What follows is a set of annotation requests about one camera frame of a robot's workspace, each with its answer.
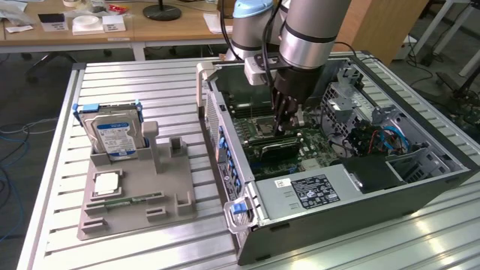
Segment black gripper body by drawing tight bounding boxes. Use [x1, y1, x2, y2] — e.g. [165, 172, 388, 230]
[272, 66, 323, 101]

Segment small metal disk bay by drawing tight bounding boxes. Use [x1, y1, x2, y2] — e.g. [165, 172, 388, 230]
[385, 145, 453, 183]

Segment hard disk with blue caddy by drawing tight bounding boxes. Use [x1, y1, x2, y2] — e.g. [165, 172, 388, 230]
[72, 101, 148, 163]

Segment silver CPU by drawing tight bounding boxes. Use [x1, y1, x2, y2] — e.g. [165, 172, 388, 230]
[93, 173, 121, 196]

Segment CPU socket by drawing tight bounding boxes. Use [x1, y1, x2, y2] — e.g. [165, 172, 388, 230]
[255, 116, 279, 138]

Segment blue floor cable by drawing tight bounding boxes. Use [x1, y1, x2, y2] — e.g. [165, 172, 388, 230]
[0, 123, 31, 242]

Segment white box with tape roll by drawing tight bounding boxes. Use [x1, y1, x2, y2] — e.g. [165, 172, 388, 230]
[72, 15, 105, 36]

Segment wooden cabinet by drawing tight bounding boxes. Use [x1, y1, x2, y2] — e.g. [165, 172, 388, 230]
[329, 0, 431, 64]

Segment grey power supply unit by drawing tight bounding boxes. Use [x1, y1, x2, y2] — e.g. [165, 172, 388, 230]
[255, 164, 364, 220]

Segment white table frame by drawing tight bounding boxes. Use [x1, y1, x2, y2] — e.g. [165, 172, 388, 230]
[411, 0, 480, 77]

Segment plain white box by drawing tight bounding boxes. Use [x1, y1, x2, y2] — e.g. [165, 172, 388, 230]
[101, 14, 127, 33]

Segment green motherboard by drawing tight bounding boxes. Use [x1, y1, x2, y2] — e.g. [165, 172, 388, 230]
[224, 92, 345, 181]

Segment metal disk bay cage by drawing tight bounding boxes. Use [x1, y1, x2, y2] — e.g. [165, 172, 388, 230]
[320, 66, 380, 141]

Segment Nvidia graphics card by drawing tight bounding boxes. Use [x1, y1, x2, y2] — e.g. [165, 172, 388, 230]
[257, 142, 303, 164]

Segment dark grey PC case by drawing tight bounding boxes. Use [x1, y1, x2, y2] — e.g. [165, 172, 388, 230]
[196, 50, 480, 267]

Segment black lamp base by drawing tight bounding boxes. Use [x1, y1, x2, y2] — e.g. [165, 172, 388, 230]
[141, 0, 183, 22]

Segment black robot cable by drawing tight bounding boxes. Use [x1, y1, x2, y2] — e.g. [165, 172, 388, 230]
[219, 0, 287, 88]

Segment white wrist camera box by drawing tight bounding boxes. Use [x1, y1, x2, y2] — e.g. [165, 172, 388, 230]
[243, 56, 279, 86]

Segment clear handle with blue tab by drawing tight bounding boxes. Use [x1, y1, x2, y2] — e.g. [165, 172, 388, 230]
[224, 196, 260, 234]

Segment brown cardboard box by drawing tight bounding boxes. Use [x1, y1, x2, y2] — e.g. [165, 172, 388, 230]
[216, 0, 236, 20]

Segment grey floor cable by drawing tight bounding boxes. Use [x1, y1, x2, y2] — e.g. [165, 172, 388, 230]
[0, 118, 57, 135]

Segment white box with black lid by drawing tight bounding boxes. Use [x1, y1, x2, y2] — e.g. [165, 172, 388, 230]
[37, 13, 69, 32]

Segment clear plastic bags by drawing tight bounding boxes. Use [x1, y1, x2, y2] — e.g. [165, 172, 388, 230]
[0, 0, 37, 26]

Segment black RAM slot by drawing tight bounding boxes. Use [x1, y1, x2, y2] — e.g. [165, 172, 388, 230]
[232, 108, 273, 119]
[229, 100, 273, 111]

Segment white paper stack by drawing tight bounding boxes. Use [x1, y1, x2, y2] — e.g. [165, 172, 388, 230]
[203, 12, 235, 35]

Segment wooden desk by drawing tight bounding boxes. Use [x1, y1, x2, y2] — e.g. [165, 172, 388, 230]
[0, 0, 339, 54]

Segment RAM stick with black heatspreader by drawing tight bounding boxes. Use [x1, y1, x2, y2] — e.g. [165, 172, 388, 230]
[245, 134, 304, 150]

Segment black power wire bundle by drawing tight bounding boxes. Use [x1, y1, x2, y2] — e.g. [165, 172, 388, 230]
[344, 126, 376, 157]

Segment blue SATA wire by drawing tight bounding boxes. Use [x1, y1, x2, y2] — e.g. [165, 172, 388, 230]
[376, 126, 411, 155]

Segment grey printed parts rack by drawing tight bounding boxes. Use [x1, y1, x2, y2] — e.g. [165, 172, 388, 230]
[76, 120, 200, 242]

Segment black floor stand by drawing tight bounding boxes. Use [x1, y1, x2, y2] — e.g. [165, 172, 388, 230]
[435, 70, 480, 124]

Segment green RAM stick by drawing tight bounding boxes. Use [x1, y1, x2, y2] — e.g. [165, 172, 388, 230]
[105, 193, 165, 208]

